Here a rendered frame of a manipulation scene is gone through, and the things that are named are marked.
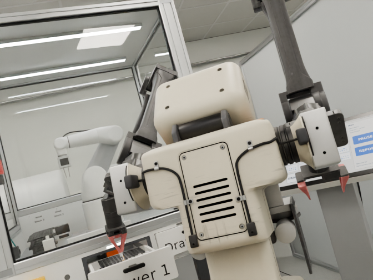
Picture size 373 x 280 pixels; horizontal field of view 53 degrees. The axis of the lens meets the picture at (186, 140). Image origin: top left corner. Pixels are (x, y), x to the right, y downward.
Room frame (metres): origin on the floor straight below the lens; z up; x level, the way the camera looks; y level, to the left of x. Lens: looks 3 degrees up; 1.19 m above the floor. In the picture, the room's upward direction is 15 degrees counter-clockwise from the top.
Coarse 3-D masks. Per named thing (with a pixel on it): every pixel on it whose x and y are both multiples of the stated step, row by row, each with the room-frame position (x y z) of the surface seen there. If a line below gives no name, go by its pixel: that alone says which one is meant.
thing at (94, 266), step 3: (141, 246) 1.63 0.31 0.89; (144, 246) 1.62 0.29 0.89; (147, 246) 1.60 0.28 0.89; (144, 249) 1.64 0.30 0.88; (147, 249) 1.58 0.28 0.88; (150, 249) 1.51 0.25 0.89; (153, 249) 1.50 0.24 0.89; (114, 255) 1.60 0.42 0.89; (96, 261) 1.57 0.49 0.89; (90, 264) 1.53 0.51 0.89; (93, 264) 1.56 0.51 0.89; (96, 264) 1.57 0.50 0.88; (90, 267) 1.48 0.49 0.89; (93, 267) 1.56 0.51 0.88; (96, 267) 1.56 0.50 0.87; (99, 267) 1.57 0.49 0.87; (90, 270) 1.43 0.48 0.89; (93, 270) 1.42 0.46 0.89; (96, 270) 1.56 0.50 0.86
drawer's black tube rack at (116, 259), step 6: (126, 252) 1.56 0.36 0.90; (132, 252) 1.53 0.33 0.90; (138, 252) 1.49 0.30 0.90; (144, 252) 1.47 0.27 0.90; (108, 258) 1.53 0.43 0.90; (114, 258) 1.50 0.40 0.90; (120, 258) 1.48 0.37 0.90; (126, 258) 1.44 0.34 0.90; (102, 264) 1.45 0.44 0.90; (108, 264) 1.42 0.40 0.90
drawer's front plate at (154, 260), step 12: (156, 252) 1.30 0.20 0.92; (168, 252) 1.31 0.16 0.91; (120, 264) 1.25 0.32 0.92; (156, 264) 1.29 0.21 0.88; (168, 264) 1.31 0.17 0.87; (96, 276) 1.23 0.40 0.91; (108, 276) 1.24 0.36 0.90; (120, 276) 1.25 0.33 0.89; (132, 276) 1.26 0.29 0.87; (144, 276) 1.28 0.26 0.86; (156, 276) 1.29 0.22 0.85; (168, 276) 1.30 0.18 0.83
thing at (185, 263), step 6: (174, 258) 1.67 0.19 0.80; (180, 258) 1.67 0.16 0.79; (186, 258) 1.68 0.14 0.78; (192, 258) 1.69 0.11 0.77; (180, 264) 1.67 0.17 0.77; (186, 264) 1.68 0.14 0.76; (192, 264) 1.69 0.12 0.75; (180, 270) 1.67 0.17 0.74; (186, 270) 1.68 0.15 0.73; (192, 270) 1.68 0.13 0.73; (180, 276) 1.66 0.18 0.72; (186, 276) 1.67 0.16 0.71; (192, 276) 1.68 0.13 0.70
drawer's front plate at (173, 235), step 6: (174, 228) 1.66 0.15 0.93; (180, 228) 1.67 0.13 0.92; (156, 234) 1.63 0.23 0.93; (162, 234) 1.64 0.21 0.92; (168, 234) 1.64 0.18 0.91; (174, 234) 1.65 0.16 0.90; (180, 234) 1.66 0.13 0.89; (162, 240) 1.63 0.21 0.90; (168, 240) 1.64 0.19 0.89; (174, 240) 1.65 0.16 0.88; (180, 240) 1.66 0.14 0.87; (162, 246) 1.63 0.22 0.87; (174, 246) 1.65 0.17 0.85; (186, 246) 1.67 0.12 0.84; (174, 252) 1.65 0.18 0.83; (180, 252) 1.66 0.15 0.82
